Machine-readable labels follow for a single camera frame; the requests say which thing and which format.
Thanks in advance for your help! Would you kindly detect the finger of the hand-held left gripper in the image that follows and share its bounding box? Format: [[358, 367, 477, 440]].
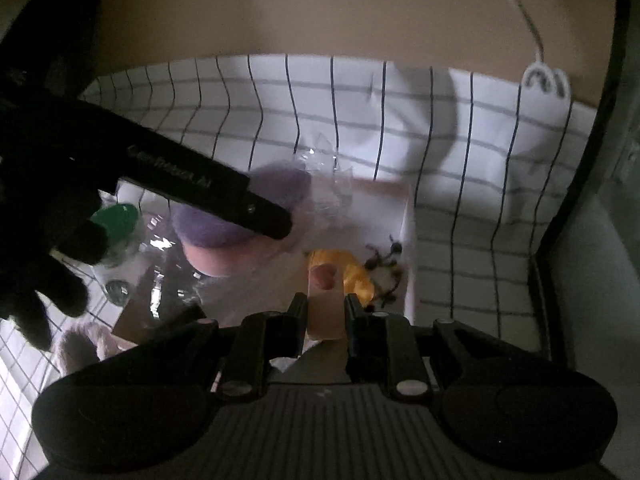
[[172, 190, 293, 241]]

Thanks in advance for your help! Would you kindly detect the grey fluffy plush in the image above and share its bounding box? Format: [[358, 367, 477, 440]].
[[52, 322, 136, 376]]

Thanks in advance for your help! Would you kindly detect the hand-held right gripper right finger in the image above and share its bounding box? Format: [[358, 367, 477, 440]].
[[344, 293, 552, 402]]

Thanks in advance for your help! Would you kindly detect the small dark round lid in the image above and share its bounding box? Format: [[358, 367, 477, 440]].
[[105, 280, 132, 304]]

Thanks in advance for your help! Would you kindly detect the green lid container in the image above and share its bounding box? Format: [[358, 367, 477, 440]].
[[90, 203, 142, 267]]

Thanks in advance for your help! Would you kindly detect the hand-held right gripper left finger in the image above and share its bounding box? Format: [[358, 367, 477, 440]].
[[116, 291, 309, 402]]

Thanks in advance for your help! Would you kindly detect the yellow plush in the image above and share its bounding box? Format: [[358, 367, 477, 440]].
[[306, 249, 376, 307]]

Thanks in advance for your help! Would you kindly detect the white charging cable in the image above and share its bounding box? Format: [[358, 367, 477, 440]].
[[477, 0, 573, 102]]

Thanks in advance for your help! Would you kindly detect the white grid bed sheet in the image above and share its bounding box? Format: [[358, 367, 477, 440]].
[[0, 55, 601, 463]]

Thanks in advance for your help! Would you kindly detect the dark metal frame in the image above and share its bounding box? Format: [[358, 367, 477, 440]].
[[527, 0, 633, 361]]

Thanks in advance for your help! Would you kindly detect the crumpled clear plastic bag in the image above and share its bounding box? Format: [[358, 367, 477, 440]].
[[295, 132, 358, 221]]

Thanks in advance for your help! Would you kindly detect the clear plastic packaging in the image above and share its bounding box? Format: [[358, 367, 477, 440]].
[[100, 200, 213, 321]]

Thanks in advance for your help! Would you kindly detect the person's left hand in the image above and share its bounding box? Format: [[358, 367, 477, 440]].
[[0, 180, 112, 353]]

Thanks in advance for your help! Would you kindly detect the white box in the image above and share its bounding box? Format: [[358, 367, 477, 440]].
[[270, 177, 420, 361]]

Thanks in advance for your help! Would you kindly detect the purple and pink plush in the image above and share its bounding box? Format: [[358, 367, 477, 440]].
[[170, 162, 316, 279]]

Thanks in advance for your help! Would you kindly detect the black cord with gold charm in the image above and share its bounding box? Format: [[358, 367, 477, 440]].
[[362, 232, 408, 311]]

